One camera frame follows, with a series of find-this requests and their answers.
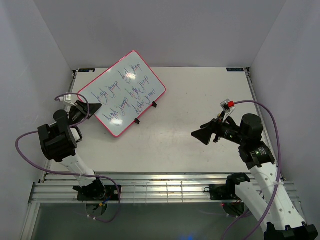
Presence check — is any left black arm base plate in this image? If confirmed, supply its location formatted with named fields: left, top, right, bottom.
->
left=76, top=184, right=122, bottom=202

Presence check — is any aluminium table edge rail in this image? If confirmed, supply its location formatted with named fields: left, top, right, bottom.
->
left=244, top=67, right=286, bottom=181

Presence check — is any blue table label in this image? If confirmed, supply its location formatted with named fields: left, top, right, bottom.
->
left=226, top=67, right=244, bottom=72
left=78, top=68, right=96, bottom=73

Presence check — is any black wire easel stand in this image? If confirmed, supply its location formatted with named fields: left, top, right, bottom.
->
left=134, top=101, right=158, bottom=125

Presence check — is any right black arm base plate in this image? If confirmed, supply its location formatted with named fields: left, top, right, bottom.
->
left=203, top=184, right=240, bottom=201

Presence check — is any aluminium front rail frame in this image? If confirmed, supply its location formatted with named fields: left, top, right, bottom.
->
left=27, top=172, right=301, bottom=205

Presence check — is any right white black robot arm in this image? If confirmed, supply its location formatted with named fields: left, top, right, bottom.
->
left=191, top=113, right=318, bottom=240

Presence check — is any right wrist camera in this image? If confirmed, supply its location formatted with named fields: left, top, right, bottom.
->
left=220, top=99, right=236, bottom=122

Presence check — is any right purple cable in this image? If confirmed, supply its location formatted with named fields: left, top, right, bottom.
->
left=221, top=99, right=285, bottom=240

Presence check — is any right blue table label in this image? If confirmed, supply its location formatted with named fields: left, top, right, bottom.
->
left=226, top=67, right=244, bottom=72

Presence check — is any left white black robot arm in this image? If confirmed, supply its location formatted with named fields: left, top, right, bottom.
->
left=37, top=100, right=121, bottom=204

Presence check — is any pink framed whiteboard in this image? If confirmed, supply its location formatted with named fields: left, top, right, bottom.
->
left=78, top=50, right=167, bottom=137

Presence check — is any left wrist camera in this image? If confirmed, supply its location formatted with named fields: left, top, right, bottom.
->
left=60, top=94, right=74, bottom=107

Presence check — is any left blue table label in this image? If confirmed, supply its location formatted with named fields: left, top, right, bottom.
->
left=78, top=68, right=96, bottom=73

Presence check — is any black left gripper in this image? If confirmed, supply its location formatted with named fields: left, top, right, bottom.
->
left=70, top=100, right=102, bottom=127

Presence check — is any purple cable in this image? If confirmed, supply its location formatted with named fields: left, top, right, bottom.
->
left=14, top=92, right=122, bottom=224
left=221, top=99, right=285, bottom=240

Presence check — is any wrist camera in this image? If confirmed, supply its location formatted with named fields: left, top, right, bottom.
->
left=220, top=99, right=236, bottom=122
left=60, top=94, right=74, bottom=107

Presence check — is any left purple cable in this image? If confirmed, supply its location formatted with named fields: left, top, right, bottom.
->
left=14, top=92, right=122, bottom=224

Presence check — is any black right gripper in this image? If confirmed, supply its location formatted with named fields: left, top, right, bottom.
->
left=191, top=110, right=247, bottom=145

